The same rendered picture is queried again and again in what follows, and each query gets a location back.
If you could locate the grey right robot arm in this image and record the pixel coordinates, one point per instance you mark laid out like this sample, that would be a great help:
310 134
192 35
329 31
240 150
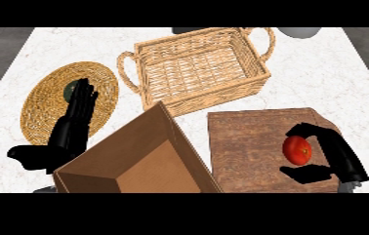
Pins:
348 187

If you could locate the tan wicker basket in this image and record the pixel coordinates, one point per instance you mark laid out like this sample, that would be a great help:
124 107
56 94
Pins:
199 66

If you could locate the pale grey rounded object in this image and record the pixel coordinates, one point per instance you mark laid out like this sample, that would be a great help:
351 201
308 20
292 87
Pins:
299 32

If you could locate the brown cardboard box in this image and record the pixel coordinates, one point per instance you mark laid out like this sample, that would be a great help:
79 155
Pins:
143 157

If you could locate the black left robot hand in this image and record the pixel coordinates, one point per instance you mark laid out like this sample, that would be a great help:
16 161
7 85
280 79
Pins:
72 131

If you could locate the round woven straw placemat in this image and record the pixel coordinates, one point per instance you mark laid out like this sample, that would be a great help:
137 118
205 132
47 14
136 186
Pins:
47 109

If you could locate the red tomato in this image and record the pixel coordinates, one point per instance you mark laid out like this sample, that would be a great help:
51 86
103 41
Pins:
296 150

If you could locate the dark grey object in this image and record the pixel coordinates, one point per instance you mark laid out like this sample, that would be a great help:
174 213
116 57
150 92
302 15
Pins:
184 30

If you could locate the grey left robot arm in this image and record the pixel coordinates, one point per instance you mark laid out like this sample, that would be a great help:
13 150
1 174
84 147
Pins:
46 189

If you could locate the dark green round object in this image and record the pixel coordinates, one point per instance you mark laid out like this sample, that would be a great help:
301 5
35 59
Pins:
68 91

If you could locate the brown wooden cutting board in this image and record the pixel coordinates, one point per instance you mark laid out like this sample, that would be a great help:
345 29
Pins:
249 151

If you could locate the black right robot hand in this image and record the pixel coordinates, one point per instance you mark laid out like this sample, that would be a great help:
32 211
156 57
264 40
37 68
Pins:
338 154

